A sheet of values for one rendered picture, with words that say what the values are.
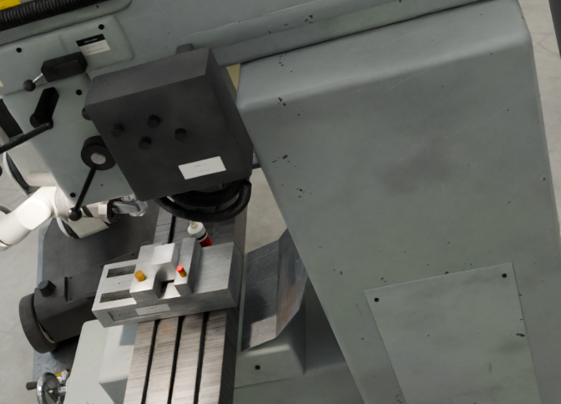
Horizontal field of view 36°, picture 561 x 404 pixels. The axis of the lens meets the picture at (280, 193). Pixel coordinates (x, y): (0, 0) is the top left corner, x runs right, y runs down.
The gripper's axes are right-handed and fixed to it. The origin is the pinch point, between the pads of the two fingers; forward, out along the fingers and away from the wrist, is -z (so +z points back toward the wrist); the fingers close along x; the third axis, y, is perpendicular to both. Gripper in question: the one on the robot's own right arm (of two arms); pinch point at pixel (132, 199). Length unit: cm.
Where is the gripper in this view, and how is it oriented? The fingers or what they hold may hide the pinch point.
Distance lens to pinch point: 194.7
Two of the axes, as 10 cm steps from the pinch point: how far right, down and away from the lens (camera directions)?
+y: 2.9, 7.1, 6.4
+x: 3.1, -7.1, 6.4
